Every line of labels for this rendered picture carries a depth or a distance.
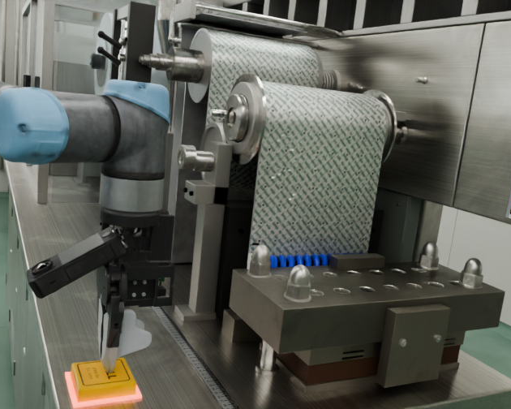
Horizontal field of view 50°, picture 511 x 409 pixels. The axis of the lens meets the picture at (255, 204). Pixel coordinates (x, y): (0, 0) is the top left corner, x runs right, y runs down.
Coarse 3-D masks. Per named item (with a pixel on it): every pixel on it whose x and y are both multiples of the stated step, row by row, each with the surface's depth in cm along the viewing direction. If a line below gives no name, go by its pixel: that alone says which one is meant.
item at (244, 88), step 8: (240, 88) 87; (248, 88) 84; (248, 96) 84; (256, 96) 83; (248, 104) 84; (256, 104) 83; (256, 112) 82; (384, 112) 94; (256, 120) 83; (248, 128) 84; (256, 128) 83; (248, 136) 84; (232, 144) 90; (240, 144) 87; (248, 144) 84; (240, 152) 87
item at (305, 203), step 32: (288, 160) 86; (320, 160) 88; (352, 160) 91; (256, 192) 85; (288, 192) 87; (320, 192) 90; (352, 192) 93; (256, 224) 86; (288, 224) 88; (320, 224) 91; (352, 224) 94
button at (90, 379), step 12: (96, 360) 72; (120, 360) 73; (72, 372) 69; (84, 372) 69; (96, 372) 69; (120, 372) 70; (84, 384) 66; (96, 384) 66; (108, 384) 67; (120, 384) 67; (132, 384) 68; (84, 396) 65; (96, 396) 66; (108, 396) 67; (120, 396) 67
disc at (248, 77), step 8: (248, 72) 86; (240, 80) 89; (248, 80) 86; (256, 80) 83; (232, 88) 92; (256, 88) 83; (264, 96) 82; (264, 104) 81; (264, 112) 81; (264, 120) 81; (264, 128) 82; (256, 136) 83; (256, 144) 83; (232, 152) 91; (248, 152) 86; (256, 152) 84; (240, 160) 88; (248, 160) 86
